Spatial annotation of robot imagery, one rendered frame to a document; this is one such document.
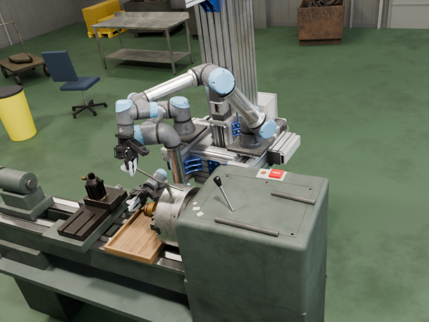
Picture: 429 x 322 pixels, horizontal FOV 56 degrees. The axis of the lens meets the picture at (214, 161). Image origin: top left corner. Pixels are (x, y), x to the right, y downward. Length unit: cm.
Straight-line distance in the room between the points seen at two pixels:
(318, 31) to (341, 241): 531
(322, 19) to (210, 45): 568
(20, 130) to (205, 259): 463
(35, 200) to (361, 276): 232
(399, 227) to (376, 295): 77
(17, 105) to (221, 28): 406
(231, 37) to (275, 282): 136
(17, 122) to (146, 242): 410
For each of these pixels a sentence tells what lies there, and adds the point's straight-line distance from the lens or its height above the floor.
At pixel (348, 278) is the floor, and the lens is 319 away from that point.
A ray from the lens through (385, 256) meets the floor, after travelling 340.
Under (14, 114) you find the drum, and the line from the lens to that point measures 604.
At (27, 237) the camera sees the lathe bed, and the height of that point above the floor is 78.
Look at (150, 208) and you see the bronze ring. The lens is 211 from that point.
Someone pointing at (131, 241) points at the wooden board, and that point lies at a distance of 230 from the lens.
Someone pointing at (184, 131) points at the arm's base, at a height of 119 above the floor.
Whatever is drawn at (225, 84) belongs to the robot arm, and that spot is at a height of 166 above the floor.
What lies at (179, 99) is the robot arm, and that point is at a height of 139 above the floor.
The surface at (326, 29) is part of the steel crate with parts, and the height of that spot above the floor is 31.
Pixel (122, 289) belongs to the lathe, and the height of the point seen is 54.
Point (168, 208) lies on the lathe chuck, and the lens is 193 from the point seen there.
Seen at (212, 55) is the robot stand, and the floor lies 164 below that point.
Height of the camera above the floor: 236
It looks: 31 degrees down
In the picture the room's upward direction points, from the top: 8 degrees counter-clockwise
